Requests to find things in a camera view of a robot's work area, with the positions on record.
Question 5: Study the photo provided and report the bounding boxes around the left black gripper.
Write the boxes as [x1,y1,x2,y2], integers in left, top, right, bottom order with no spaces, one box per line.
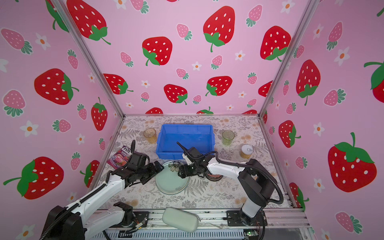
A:
[137,159,165,183]

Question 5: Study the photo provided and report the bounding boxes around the pale green floral plate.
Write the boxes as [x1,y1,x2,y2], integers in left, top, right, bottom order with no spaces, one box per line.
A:
[155,161,190,195]

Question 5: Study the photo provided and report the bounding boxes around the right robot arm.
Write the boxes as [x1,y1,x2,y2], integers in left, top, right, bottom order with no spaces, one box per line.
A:
[178,145,284,222]

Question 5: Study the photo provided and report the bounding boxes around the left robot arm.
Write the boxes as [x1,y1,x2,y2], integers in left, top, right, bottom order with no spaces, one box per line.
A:
[40,153,164,240]

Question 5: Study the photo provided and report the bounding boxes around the blue plastic bin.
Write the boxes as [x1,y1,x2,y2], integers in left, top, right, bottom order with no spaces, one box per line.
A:
[156,124,215,160]

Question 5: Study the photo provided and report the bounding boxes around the dark bottom bowl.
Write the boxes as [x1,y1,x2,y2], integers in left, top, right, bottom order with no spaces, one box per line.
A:
[205,175,223,182]

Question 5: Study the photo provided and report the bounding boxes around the red patterned bowl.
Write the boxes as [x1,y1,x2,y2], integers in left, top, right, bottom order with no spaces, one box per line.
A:
[204,171,220,177]

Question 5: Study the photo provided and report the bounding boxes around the purple snack packet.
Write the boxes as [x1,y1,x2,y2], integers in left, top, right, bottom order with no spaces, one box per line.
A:
[107,146,132,170]

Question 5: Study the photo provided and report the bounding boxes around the amber glass cup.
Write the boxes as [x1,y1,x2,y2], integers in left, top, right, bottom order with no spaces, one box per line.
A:
[144,128,157,144]

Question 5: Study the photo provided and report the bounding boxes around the grey-green pouch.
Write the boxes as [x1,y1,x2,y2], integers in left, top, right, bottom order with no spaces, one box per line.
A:
[162,208,199,233]

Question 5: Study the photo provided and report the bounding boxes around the green glass cup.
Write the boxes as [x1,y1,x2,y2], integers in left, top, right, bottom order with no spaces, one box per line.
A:
[222,130,235,146]

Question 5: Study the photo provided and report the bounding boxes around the yellow can white lid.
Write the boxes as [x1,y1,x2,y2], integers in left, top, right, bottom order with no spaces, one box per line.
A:
[240,145,254,159]

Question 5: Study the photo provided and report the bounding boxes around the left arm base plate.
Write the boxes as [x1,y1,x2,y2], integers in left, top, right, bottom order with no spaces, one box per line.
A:
[111,211,150,229]

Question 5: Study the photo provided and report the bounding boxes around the aluminium front rail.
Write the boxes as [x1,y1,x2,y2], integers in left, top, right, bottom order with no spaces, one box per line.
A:
[64,208,313,232]

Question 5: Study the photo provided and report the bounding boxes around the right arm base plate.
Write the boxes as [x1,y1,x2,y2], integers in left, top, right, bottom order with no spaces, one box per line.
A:
[224,210,268,227]

